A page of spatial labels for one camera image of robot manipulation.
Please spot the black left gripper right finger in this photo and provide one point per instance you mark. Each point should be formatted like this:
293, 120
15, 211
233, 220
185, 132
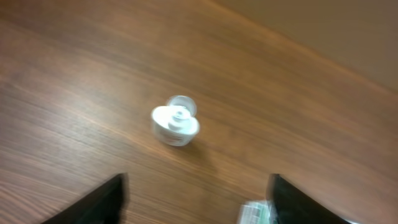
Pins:
289, 205

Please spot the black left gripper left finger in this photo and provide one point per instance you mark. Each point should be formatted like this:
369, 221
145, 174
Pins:
103, 205

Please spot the green round-logo box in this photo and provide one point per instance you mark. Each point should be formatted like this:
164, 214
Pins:
257, 212

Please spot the white hand sanitizer bottle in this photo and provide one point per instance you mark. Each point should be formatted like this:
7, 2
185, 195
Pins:
175, 123

